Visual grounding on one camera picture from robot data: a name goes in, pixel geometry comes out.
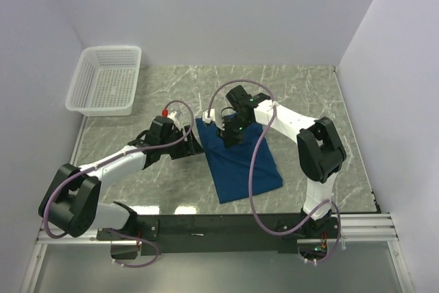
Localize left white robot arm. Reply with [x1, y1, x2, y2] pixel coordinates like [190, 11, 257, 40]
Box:
[38, 115, 204, 239]

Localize blue printed t-shirt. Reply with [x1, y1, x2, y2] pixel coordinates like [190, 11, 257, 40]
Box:
[195, 118, 283, 204]

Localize aluminium frame rails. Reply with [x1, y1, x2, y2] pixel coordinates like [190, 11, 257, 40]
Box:
[16, 65, 418, 293]

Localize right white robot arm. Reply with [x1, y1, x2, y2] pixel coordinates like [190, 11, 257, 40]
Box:
[203, 80, 346, 237]

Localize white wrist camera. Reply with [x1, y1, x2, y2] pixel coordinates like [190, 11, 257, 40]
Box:
[161, 109, 182, 129]
[202, 108, 216, 126]

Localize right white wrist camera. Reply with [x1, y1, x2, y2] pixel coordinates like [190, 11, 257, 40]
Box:
[202, 108, 216, 126]

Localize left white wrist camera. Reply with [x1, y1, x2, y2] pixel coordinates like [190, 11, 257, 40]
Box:
[161, 109, 182, 129]

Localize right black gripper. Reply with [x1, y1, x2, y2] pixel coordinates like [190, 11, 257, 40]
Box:
[216, 114, 252, 150]

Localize white perforated plastic basket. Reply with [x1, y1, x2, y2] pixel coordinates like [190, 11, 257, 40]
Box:
[64, 45, 142, 117]

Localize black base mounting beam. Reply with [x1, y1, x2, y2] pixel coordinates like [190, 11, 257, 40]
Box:
[97, 211, 341, 260]

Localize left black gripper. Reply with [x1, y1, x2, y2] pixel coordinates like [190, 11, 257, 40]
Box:
[160, 125, 204, 159]

